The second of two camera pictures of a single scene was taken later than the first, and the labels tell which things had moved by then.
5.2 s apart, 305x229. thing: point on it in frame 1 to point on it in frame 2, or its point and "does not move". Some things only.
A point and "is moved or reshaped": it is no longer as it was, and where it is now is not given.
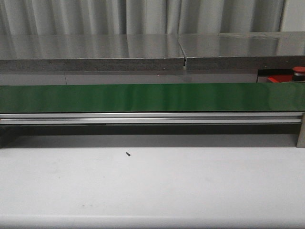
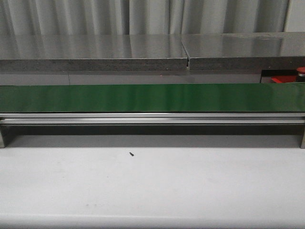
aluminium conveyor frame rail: [195, 118] does not move
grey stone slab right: [237, 50] does not move
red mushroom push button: [299, 68] is moved or reshaped
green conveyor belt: [211, 97] does not move
